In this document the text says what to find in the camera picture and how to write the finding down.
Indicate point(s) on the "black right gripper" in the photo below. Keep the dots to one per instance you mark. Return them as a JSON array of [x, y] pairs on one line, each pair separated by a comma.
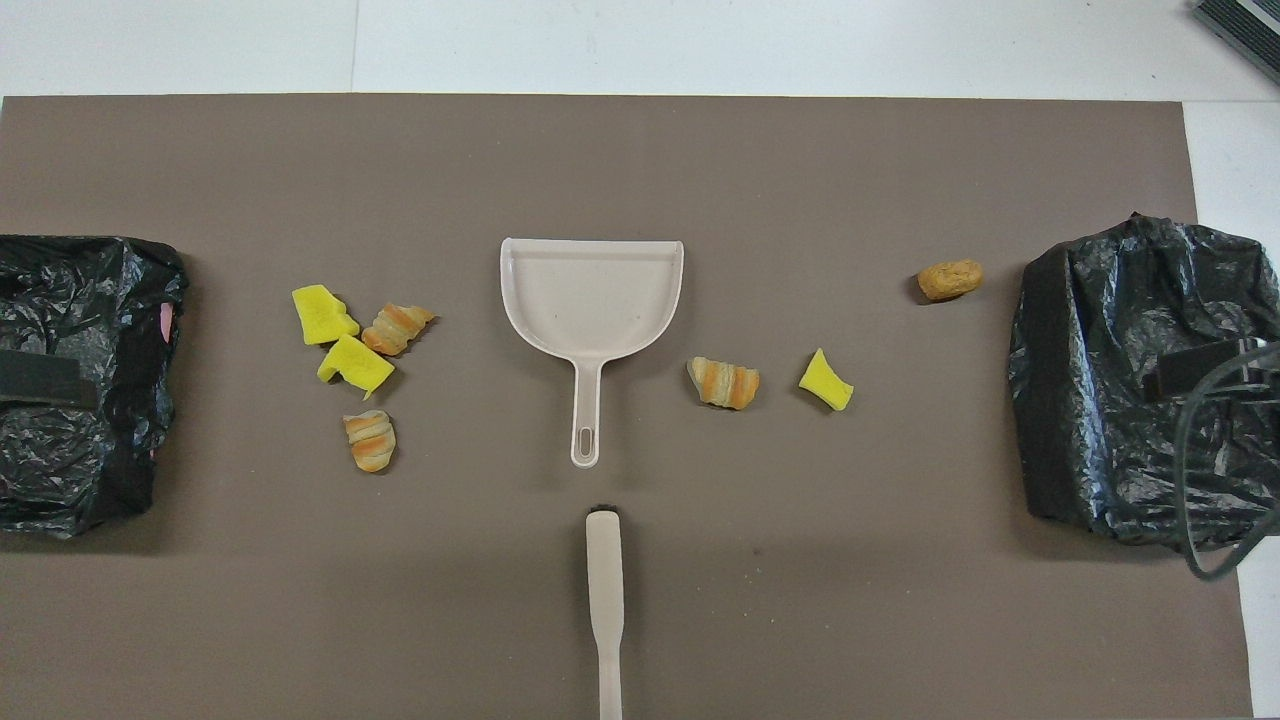
[[1262, 362]]

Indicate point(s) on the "brown bread nugget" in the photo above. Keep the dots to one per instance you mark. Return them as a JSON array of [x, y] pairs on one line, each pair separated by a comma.
[[950, 279]]

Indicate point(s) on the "yellow sponge piece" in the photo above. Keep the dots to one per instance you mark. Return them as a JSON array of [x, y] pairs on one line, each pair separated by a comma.
[[355, 365], [320, 315], [826, 383]]

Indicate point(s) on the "striped croissant piece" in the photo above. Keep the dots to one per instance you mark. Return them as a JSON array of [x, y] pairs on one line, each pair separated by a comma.
[[722, 383], [370, 442], [395, 330]]

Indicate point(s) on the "beige plastic dustpan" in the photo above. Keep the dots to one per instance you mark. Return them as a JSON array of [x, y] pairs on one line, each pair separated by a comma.
[[590, 300]]

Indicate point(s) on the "beige brush with black bristles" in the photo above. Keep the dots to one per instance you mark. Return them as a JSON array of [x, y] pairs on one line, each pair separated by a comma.
[[604, 570]]

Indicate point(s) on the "black bag lined bin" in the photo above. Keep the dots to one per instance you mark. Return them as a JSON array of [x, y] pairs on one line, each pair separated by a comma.
[[90, 290], [1100, 300]]

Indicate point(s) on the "pink basket under bag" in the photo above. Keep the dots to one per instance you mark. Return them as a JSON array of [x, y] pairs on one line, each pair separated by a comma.
[[166, 322]]

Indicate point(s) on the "dark grey ribbed device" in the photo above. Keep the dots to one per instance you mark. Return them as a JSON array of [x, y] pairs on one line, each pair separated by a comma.
[[1250, 25]]

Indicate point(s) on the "brown table mat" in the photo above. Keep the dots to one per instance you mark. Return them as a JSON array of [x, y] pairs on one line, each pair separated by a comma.
[[640, 170]]

